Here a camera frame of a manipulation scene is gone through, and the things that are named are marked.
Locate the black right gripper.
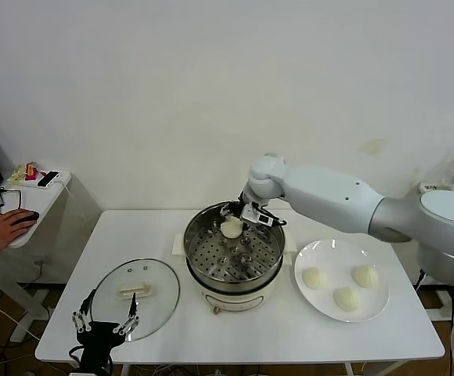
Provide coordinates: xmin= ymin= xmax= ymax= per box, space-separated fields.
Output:
xmin=219 ymin=190 xmax=268 ymax=233

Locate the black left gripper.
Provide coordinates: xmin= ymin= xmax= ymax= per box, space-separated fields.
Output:
xmin=72 ymin=288 xmax=140 ymax=367

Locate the white steamed baozi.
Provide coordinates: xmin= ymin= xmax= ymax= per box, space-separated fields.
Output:
xmin=221 ymin=219 xmax=243 ymax=239
xmin=302 ymin=267 xmax=329 ymax=291
xmin=351 ymin=265 xmax=380 ymax=290
xmin=333 ymin=287 xmax=362 ymax=313

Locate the round glass pot lid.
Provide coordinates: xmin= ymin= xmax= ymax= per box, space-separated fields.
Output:
xmin=92 ymin=258 xmax=182 ymax=342

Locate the black computer mouse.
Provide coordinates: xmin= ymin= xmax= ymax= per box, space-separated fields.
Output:
xmin=13 ymin=210 xmax=41 ymax=227

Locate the perforated steel steamer basket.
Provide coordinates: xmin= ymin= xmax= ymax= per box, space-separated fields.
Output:
xmin=183 ymin=202 xmax=286 ymax=289

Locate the bare person hand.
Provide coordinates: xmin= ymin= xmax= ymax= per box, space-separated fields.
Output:
xmin=0 ymin=208 xmax=40 ymax=255

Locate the cream electric cooking pot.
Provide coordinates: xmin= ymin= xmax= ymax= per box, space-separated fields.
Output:
xmin=171 ymin=230 xmax=297 ymax=316

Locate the round white plate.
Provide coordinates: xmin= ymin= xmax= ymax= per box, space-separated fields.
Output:
xmin=294 ymin=239 xmax=391 ymax=324

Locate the white side desk with laptop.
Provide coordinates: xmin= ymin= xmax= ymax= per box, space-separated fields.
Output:
xmin=0 ymin=171 xmax=103 ymax=344

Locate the black and white small device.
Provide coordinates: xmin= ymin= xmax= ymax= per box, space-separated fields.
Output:
xmin=37 ymin=171 xmax=62 ymax=188

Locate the yellow snack packet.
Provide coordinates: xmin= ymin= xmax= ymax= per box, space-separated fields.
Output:
xmin=9 ymin=164 xmax=27 ymax=184

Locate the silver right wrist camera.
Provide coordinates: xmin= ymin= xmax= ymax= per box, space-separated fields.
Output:
xmin=240 ymin=205 xmax=274 ymax=228

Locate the thin black desk cable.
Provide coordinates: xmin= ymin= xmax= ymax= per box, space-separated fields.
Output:
xmin=0 ymin=187 xmax=24 ymax=208

